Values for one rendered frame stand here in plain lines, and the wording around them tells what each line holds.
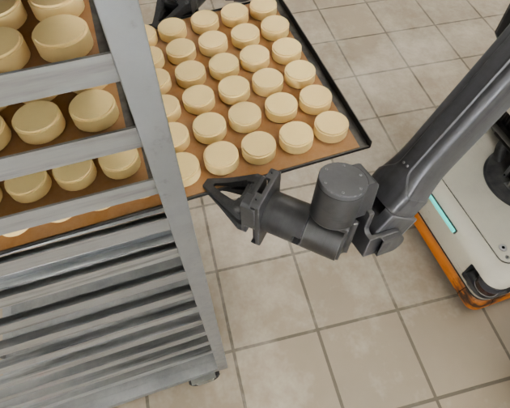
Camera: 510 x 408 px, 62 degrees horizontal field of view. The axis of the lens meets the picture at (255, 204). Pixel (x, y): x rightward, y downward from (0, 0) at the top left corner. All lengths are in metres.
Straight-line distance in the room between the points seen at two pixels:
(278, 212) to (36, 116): 0.29
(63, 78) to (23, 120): 0.12
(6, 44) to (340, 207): 0.36
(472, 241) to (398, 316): 0.37
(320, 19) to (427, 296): 1.69
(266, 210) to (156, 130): 0.19
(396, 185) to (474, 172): 1.15
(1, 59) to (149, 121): 0.13
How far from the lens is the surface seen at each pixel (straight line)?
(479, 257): 1.52
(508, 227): 1.60
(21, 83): 0.42
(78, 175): 0.56
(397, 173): 0.55
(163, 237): 1.45
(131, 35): 0.35
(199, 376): 1.37
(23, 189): 0.58
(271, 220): 0.54
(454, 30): 2.82
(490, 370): 1.70
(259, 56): 0.74
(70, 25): 0.45
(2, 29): 0.47
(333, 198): 0.47
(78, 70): 0.41
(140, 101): 0.39
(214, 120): 0.64
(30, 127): 0.50
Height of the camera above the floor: 1.48
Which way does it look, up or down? 57 degrees down
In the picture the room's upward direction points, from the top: straight up
